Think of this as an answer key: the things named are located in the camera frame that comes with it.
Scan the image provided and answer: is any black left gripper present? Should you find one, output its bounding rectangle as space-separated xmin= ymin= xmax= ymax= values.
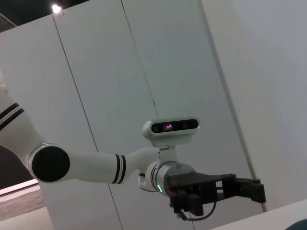
xmin=165 ymin=172 xmax=267 ymax=217

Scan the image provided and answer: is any dark teal insulated bag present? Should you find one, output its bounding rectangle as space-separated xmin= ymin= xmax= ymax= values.
xmin=289 ymin=219 xmax=307 ymax=230

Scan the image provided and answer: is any white partition board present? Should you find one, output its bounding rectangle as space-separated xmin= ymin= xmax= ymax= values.
xmin=0 ymin=0 xmax=267 ymax=230

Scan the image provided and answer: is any left arm connector cable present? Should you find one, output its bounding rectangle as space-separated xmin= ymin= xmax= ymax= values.
xmin=177 ymin=200 xmax=218 ymax=221

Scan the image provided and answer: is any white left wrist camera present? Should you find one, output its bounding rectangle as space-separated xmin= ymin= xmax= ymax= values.
xmin=142 ymin=115 xmax=201 ymax=166

